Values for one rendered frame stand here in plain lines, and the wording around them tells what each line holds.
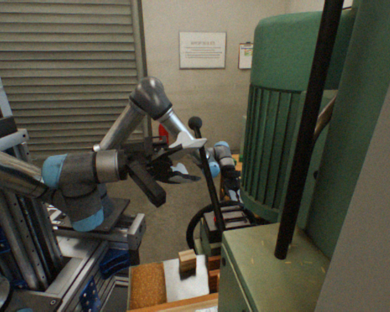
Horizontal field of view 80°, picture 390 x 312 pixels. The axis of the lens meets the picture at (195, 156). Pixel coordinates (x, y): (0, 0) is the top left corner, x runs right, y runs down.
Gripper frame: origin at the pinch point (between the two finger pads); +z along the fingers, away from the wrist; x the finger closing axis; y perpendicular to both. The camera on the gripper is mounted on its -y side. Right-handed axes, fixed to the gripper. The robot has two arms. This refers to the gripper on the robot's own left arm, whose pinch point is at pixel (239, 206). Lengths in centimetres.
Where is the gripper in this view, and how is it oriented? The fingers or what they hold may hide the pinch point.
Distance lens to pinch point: 100.6
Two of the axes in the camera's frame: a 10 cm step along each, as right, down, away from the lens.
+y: -0.6, 6.1, 7.9
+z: 1.5, 7.9, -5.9
